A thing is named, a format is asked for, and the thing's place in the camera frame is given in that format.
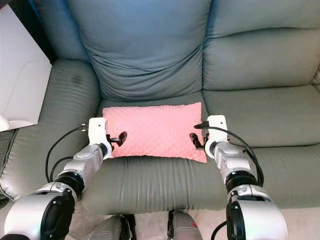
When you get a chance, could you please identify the pink dotted pillow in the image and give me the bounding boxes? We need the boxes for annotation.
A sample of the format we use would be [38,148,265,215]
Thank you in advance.
[102,102,209,164]

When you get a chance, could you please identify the blue-grey sofa back cushion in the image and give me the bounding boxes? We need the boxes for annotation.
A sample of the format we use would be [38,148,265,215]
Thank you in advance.
[67,0,214,103]

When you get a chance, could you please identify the grey-green leather sofa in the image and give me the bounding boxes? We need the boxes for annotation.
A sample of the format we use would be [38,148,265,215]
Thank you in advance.
[0,0,320,211]

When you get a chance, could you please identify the robot right leg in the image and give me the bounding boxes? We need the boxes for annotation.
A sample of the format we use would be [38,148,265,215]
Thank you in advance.
[167,210,204,240]

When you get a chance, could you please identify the robot leg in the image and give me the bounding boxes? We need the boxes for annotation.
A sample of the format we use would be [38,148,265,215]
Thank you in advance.
[167,210,204,240]
[85,215,134,240]

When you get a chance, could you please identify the robot left leg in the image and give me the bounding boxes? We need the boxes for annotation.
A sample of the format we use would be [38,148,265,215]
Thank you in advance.
[85,215,134,240]

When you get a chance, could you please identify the white plastic drawer box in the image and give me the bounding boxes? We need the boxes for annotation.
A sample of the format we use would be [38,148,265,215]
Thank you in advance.
[0,5,54,132]

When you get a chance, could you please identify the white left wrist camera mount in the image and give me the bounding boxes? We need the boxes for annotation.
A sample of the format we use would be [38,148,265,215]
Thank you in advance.
[88,117,107,146]

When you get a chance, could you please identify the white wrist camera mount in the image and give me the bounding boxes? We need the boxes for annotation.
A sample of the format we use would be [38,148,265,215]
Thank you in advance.
[88,117,107,146]
[207,115,229,144]

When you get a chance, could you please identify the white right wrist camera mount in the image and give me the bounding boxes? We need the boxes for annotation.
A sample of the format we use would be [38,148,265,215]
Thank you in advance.
[207,115,229,144]

